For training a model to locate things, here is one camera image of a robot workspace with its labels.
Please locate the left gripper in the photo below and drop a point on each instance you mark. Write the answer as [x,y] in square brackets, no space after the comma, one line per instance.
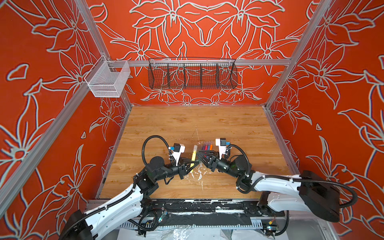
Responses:
[181,168]

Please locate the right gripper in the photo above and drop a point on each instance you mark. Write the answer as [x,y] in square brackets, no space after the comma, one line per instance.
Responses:
[214,162]

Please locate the yellow pen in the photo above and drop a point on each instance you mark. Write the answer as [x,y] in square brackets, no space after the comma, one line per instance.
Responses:
[193,158]

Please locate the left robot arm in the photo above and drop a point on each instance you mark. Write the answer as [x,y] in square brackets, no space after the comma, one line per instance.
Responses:
[134,204]

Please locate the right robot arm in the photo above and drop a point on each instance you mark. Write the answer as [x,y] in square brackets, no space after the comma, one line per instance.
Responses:
[306,192]

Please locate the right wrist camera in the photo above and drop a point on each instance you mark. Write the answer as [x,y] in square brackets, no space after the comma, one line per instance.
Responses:
[222,145]

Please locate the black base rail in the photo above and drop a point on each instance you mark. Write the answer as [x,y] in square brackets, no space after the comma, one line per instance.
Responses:
[210,212]

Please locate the white cable duct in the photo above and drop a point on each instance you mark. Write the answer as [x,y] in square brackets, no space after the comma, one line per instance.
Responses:
[254,225]

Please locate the black wire basket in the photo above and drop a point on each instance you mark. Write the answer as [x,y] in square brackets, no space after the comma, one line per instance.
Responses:
[182,73]

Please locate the white wire basket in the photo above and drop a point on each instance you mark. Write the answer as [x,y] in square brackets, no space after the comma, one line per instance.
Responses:
[107,79]

